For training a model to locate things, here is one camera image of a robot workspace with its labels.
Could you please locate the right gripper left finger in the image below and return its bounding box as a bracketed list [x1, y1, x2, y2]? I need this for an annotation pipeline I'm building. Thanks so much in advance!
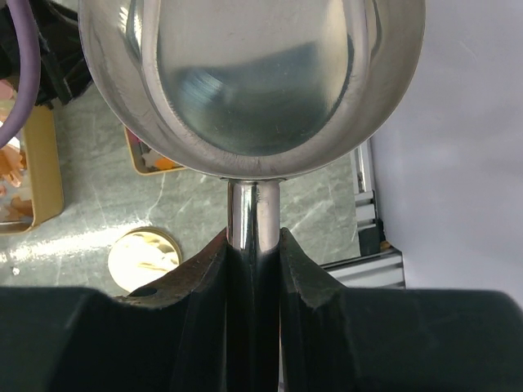
[1, 233, 226, 391]

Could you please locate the gold tin with gummy candies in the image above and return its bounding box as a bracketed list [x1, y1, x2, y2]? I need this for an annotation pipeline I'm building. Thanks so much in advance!
[123, 127, 186, 176]

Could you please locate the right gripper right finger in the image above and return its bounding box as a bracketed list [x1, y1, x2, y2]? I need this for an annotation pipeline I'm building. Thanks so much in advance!
[279, 229, 522, 391]

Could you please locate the metal candy scoop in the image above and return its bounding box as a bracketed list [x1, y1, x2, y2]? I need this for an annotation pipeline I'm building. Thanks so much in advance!
[78, 1, 426, 391]

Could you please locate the aluminium rail frame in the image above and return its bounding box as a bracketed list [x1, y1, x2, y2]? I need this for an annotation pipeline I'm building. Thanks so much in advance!
[322, 140, 405, 288]

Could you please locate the wooden jar lid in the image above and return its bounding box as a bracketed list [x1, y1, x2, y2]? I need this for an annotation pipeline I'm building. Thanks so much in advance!
[107, 227, 183, 292]

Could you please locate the gold tin with popsicle candies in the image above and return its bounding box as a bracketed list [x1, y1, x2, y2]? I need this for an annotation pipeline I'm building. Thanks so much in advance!
[0, 77, 65, 235]

